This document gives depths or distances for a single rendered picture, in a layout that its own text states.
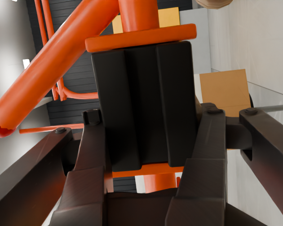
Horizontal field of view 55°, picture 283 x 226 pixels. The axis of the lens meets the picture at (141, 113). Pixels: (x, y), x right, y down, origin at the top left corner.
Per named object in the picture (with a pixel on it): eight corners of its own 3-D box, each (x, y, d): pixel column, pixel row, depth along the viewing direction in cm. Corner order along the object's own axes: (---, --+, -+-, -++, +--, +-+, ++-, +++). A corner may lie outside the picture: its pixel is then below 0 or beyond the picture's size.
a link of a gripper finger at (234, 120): (206, 128, 14) (267, 122, 14) (195, 103, 19) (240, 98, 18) (208, 154, 14) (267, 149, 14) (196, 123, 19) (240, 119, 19)
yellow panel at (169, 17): (202, 7, 775) (117, 19, 800) (207, 2, 687) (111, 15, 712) (207, 84, 822) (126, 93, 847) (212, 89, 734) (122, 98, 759)
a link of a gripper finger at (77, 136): (105, 163, 15) (53, 168, 15) (119, 131, 20) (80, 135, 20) (101, 138, 15) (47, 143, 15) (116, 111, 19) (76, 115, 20)
